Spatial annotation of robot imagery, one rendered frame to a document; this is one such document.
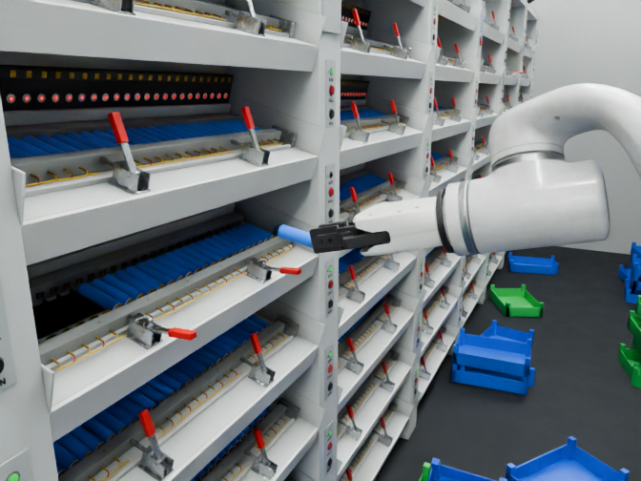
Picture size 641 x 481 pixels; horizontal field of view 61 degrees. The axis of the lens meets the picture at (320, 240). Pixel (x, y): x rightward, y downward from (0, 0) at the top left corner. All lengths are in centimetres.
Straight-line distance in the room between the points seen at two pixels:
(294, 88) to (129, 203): 49
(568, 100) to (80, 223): 50
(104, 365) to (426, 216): 40
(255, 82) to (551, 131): 63
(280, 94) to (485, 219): 57
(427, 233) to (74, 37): 41
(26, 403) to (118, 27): 39
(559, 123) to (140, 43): 46
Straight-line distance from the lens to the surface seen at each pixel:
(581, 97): 58
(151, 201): 67
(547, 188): 59
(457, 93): 237
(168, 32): 70
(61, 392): 65
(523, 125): 62
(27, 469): 64
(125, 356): 70
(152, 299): 77
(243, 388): 98
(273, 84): 107
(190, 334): 67
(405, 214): 61
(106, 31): 64
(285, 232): 72
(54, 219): 58
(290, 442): 118
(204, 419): 91
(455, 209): 60
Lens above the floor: 118
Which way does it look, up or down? 15 degrees down
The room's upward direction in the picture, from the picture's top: straight up
